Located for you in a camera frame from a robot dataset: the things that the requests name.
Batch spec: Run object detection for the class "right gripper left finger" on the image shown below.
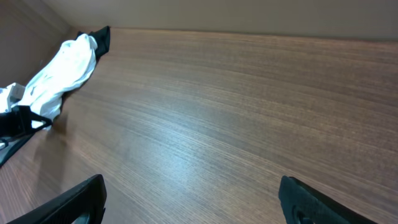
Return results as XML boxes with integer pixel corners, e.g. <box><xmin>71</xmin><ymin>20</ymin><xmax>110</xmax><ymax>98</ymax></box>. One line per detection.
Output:
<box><xmin>9</xmin><ymin>174</ymin><xmax>107</xmax><ymax>224</ymax></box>

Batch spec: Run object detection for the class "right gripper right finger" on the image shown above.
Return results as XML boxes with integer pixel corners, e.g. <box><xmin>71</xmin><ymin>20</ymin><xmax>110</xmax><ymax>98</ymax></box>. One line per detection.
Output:
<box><xmin>279</xmin><ymin>175</ymin><xmax>376</xmax><ymax>224</ymax></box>

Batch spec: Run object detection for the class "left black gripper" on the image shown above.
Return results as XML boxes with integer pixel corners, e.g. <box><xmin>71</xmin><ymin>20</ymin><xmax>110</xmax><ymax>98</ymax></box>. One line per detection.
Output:
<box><xmin>1</xmin><ymin>105</ymin><xmax>52</xmax><ymax>166</ymax></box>

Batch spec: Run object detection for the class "white t-shirt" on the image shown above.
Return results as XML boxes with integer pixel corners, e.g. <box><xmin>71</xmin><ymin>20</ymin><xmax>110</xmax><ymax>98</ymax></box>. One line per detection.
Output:
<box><xmin>17</xmin><ymin>34</ymin><xmax>98</xmax><ymax>120</ymax></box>

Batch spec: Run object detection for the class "black garment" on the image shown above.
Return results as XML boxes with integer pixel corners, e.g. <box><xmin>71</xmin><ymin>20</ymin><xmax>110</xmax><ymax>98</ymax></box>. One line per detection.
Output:
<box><xmin>74</xmin><ymin>26</ymin><xmax>111</xmax><ymax>61</ymax></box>

